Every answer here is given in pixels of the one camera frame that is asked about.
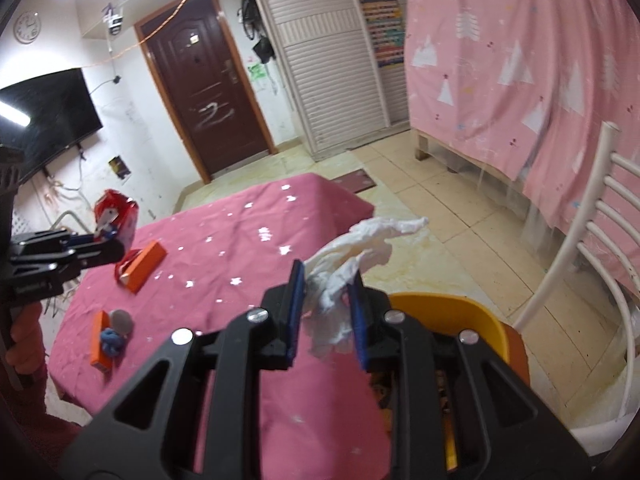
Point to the dark brown door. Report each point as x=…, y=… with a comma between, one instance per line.
x=200, y=85

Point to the pink star tablecloth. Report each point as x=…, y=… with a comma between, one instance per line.
x=240, y=260

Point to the wooden chair grey frame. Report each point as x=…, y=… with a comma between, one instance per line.
x=60, y=219

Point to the white wall clock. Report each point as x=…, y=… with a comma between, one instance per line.
x=26, y=27

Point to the yellow bin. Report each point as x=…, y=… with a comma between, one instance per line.
x=450, y=310

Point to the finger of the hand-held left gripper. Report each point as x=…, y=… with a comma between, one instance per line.
x=95, y=255
x=75, y=239

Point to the colourful grid chart poster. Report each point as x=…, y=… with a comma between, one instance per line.
x=382, y=30

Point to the pink tree print curtain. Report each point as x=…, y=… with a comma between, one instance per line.
x=500, y=85

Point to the brown doormat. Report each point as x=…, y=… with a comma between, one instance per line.
x=356, y=182

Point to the small black handbag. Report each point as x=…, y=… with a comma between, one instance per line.
x=263, y=50

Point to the small orange box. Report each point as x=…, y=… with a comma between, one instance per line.
x=98, y=345

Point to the large orange box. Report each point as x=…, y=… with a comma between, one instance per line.
x=145, y=267

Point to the person's left forearm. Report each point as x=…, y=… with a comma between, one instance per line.
x=45, y=420

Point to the person's left hand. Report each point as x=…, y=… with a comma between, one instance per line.
x=25, y=340

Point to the black wall television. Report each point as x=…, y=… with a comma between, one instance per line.
x=50, y=115

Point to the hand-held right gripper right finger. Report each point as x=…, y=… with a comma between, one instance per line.
x=357, y=320

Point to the large black handbag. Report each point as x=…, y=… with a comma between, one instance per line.
x=248, y=7

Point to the white security camera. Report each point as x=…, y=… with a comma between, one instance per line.
x=114, y=21

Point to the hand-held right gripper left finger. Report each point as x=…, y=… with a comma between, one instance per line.
x=297, y=305

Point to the open wall socket box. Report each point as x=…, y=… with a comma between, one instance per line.
x=120, y=167

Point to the white slatted wardrobe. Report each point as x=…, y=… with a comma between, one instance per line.
x=320, y=85

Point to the white metal chair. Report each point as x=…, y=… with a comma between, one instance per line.
x=595, y=200

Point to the grey paper cup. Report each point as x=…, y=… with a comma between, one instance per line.
x=121, y=321

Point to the white tissue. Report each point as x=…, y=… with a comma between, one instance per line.
x=350, y=255

